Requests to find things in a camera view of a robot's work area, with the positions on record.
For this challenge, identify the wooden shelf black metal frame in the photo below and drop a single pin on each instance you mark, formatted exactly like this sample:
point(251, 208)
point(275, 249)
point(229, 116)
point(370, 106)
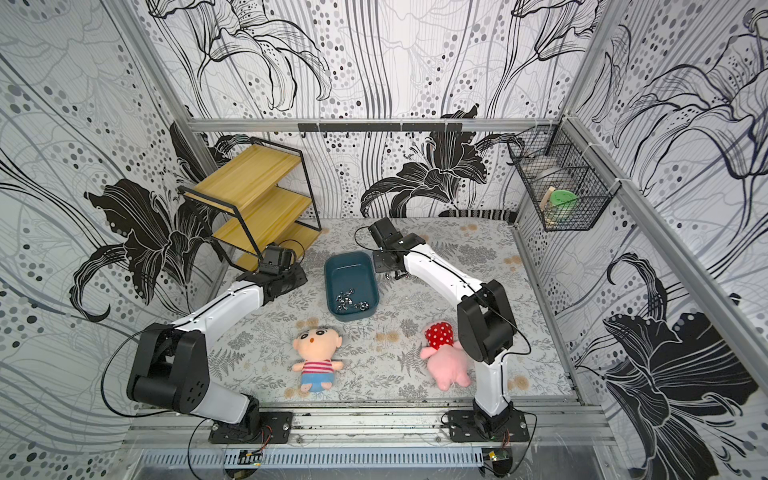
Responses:
point(265, 191)

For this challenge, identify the pink plush toy red hat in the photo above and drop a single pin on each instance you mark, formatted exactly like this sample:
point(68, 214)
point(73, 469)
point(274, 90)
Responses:
point(445, 358)

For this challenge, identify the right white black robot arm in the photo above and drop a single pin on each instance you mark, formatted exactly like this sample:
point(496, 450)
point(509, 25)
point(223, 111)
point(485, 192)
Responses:
point(486, 324)

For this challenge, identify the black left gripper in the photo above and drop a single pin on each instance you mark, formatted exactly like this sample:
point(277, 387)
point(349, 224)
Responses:
point(300, 276)

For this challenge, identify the teal plastic storage box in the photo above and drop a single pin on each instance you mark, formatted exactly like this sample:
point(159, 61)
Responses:
point(351, 270)

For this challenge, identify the black wall rail bar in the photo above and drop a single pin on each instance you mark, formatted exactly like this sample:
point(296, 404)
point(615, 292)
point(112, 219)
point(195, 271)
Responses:
point(327, 127)

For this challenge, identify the black white striped cloth roll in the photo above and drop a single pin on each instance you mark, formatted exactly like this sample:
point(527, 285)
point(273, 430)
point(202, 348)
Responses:
point(508, 216)

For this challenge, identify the black wire basket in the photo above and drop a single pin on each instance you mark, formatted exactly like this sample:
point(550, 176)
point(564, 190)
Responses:
point(550, 157)

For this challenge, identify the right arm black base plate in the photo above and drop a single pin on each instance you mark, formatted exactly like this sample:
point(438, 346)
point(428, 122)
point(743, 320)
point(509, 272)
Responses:
point(468, 426)

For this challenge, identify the boy plush doll striped shirt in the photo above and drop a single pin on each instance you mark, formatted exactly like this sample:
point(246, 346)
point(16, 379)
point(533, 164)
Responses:
point(317, 368)

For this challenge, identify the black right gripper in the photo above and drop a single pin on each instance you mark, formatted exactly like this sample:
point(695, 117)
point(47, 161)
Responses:
point(385, 261)

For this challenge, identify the pile of silver wing nuts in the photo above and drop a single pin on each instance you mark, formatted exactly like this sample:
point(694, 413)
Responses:
point(345, 302)

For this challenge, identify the white slotted cable duct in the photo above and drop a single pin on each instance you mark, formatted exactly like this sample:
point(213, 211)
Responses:
point(305, 458)

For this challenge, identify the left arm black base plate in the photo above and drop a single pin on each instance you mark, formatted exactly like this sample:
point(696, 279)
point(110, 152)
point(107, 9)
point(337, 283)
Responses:
point(263, 427)

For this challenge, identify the green round lid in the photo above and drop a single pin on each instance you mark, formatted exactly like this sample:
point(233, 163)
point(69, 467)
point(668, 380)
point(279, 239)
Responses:
point(563, 199)

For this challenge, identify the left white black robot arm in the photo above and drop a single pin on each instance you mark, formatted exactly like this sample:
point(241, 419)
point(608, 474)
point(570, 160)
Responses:
point(171, 366)

